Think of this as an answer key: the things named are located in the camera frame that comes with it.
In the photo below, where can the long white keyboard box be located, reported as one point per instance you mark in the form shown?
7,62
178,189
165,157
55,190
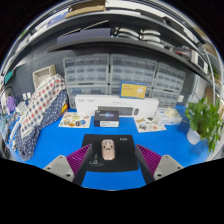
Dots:
86,104

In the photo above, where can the small white box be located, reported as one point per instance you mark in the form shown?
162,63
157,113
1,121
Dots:
20,107

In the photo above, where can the small dark labelled box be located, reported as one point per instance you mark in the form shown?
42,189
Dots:
106,119

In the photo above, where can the white wall plug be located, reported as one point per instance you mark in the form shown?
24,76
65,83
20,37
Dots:
29,95
24,96

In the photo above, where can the white plastic packet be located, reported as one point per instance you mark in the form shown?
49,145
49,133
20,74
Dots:
168,116

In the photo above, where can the navy polka dot cloth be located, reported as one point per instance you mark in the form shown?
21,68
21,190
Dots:
30,143

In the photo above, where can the green potted plant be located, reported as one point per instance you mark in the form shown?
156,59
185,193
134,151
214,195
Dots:
203,120

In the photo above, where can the yellow and blue box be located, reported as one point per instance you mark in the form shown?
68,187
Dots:
133,90

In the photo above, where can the yellow and red tool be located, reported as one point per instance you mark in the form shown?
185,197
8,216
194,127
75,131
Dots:
64,108

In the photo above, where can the dark wall shelf unit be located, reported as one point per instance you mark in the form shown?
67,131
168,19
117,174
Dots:
133,41

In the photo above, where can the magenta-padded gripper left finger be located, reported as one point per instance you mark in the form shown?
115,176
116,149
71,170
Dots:
68,168

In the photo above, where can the black mouse pad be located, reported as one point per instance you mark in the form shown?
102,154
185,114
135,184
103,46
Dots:
125,156

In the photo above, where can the pink transparent computer mouse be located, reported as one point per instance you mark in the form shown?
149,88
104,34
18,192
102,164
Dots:
107,149

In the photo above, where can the white woven basket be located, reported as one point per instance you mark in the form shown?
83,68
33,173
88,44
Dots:
43,75

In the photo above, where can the purple figure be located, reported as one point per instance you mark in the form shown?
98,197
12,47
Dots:
11,104

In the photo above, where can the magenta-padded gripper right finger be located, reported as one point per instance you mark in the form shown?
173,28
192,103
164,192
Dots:
161,167

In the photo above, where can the white power strip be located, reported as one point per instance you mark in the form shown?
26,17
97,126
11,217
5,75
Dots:
15,133

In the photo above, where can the colourful sticker sheet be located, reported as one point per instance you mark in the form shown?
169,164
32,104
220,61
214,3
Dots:
74,120
150,125

